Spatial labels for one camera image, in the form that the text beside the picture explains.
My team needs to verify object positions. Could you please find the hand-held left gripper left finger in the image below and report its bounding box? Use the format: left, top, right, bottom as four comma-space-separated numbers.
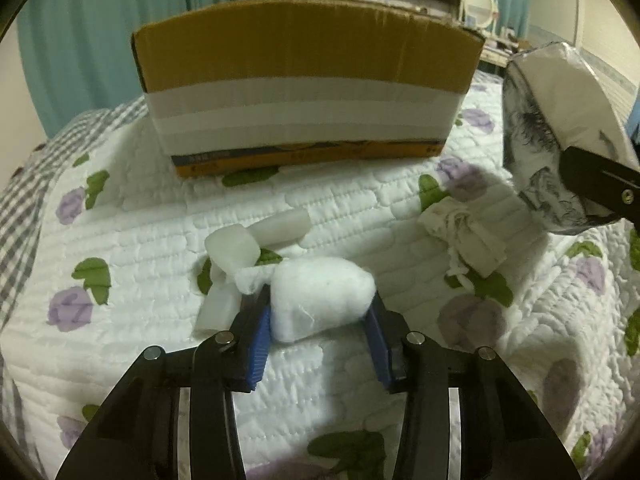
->
55, 287, 274, 480

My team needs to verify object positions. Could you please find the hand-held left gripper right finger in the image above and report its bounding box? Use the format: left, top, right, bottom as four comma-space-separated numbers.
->
362, 292, 584, 480

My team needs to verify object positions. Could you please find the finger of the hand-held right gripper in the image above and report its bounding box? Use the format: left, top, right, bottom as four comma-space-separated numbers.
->
557, 146, 640, 222

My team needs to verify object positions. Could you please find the white cotton wad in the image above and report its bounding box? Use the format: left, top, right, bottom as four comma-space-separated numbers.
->
235, 258, 377, 345

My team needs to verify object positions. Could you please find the black and white tissue pack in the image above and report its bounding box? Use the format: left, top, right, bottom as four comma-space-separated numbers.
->
501, 41, 640, 236

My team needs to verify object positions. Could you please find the brown cardboard box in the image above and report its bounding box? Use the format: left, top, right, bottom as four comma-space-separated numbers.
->
131, 0, 487, 180

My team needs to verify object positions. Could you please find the translucent white foam piece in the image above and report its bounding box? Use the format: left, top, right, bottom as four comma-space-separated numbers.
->
204, 227, 259, 275
195, 274, 243, 334
251, 210, 311, 249

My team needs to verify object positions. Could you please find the white floral quilt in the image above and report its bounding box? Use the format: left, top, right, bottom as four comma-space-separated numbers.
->
0, 67, 640, 480

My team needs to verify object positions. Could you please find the white dressing table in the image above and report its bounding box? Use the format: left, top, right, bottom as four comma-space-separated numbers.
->
479, 34, 523, 75

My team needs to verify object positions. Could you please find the white oval mirror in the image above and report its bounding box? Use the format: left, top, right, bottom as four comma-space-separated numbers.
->
462, 0, 501, 31

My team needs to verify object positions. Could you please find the grey checked bed sheet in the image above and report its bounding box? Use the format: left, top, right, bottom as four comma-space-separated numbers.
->
0, 95, 147, 461

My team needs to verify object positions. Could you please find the white drawstring cloth pouch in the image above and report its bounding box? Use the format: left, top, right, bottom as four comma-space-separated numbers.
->
417, 199, 509, 291

